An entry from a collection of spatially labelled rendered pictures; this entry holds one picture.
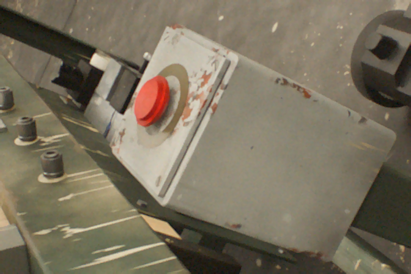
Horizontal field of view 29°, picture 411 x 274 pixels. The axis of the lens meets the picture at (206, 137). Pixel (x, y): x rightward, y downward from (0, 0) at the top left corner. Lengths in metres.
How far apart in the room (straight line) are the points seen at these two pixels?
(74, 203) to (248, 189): 0.32
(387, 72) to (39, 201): 0.83
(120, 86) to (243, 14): 1.37
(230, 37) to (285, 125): 1.86
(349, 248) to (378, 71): 0.34
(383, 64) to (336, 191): 0.93
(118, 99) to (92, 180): 0.19
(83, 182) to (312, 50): 1.26
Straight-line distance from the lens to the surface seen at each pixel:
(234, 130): 0.57
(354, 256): 1.49
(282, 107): 0.58
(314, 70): 2.06
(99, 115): 1.18
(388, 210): 0.72
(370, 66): 1.58
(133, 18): 3.11
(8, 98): 1.18
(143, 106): 0.60
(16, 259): 0.84
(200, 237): 1.89
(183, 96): 0.58
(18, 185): 0.94
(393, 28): 1.58
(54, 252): 0.79
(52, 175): 0.93
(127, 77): 1.08
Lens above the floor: 1.21
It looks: 31 degrees down
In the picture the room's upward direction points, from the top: 68 degrees counter-clockwise
